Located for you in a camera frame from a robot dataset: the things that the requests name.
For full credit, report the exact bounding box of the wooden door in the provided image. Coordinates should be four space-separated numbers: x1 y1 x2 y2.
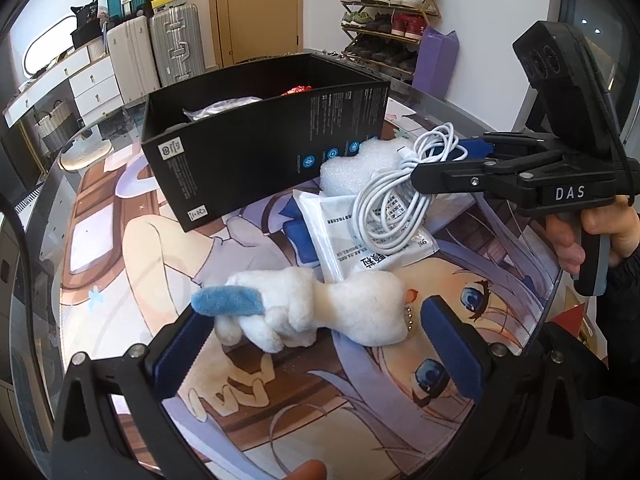
214 0 304 68

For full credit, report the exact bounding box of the striped rug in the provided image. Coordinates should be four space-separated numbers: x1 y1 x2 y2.
15 187 47 212

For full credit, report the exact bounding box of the white vanity desk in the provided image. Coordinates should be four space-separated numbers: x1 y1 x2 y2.
2 50 108 128

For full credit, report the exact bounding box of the bagged grey white rope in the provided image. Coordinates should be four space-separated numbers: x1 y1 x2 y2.
182 97 263 122

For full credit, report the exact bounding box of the person's right hand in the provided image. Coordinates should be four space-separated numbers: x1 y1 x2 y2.
545 194 640 276

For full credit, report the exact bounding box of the woven basket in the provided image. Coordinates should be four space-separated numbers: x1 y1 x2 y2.
34 100 86 153

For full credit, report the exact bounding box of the white drawer unit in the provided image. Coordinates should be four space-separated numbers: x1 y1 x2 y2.
69 55 123 118

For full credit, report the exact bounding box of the person's left hand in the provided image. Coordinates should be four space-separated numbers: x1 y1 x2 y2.
279 460 329 480

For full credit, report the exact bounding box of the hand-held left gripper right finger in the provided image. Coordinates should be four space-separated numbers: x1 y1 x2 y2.
420 296 586 480

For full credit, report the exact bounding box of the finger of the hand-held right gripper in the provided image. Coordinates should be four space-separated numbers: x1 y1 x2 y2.
450 131 563 163
411 150 566 202

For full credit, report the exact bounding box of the oval mirror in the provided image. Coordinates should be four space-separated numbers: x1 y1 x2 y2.
22 16 76 78

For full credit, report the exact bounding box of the silver suitcase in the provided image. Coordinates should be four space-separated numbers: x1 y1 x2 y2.
149 2 207 88

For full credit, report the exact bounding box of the printed cartoon desk mat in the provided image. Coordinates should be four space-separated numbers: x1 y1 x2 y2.
57 95 561 480

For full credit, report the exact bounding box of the white packet large black text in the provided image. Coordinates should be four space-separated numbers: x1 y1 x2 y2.
327 195 441 281

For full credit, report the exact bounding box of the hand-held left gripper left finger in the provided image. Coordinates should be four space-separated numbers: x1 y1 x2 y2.
50 305 216 480

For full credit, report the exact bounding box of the black cardboard box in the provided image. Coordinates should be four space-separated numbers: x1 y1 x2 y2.
141 51 392 233

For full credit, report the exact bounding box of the white suitcase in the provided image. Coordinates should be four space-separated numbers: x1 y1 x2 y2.
106 15 161 103

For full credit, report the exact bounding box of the white cable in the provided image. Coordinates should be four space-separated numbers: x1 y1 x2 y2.
352 126 463 251

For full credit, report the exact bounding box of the white plush toy blue ear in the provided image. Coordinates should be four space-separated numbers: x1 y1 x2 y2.
191 265 416 353

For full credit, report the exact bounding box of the person's right forearm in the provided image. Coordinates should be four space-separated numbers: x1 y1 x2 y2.
592 250 640 366

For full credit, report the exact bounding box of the purple bag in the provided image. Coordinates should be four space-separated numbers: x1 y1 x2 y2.
411 26 460 101

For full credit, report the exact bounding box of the white foam sheet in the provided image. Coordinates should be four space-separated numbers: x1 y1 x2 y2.
320 139 416 196

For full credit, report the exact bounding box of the black bag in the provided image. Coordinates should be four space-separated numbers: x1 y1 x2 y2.
70 2 108 48

